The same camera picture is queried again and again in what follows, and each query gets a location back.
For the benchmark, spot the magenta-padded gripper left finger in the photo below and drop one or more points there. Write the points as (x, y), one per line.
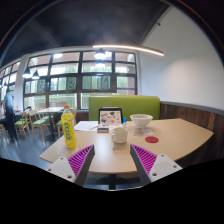
(63, 166)

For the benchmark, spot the long curved linear lamp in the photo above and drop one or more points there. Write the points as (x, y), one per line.
(133, 48)

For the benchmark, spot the green upholstered booth bench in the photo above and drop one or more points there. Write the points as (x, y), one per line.
(133, 105)

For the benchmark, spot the blue-capped white tube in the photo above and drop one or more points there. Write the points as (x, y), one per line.
(124, 122)

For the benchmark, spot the small dark box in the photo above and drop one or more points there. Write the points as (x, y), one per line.
(102, 129)

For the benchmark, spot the person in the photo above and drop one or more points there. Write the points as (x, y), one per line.
(9, 113)

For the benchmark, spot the wooden dining table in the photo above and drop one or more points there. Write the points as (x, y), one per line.
(50, 109)

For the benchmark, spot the black-framed tablet with stickers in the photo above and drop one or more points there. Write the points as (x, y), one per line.
(110, 117)

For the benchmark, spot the black pendant ceiling lights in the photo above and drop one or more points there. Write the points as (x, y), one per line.
(100, 54)

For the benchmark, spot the white ceramic mug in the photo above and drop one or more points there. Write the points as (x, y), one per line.
(119, 135)

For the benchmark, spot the yellow drink bottle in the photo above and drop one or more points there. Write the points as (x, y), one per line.
(69, 130)

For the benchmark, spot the wooden chairs with green seats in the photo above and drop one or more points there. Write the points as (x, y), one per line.
(39, 122)

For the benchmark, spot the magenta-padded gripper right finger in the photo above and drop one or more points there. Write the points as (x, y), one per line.
(161, 166)

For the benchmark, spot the white paper sheet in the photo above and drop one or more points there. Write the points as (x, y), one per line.
(85, 125)

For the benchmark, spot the flat round red coaster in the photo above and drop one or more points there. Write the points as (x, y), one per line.
(151, 139)

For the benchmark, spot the white ceramic bowl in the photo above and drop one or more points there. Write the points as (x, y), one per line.
(141, 120)

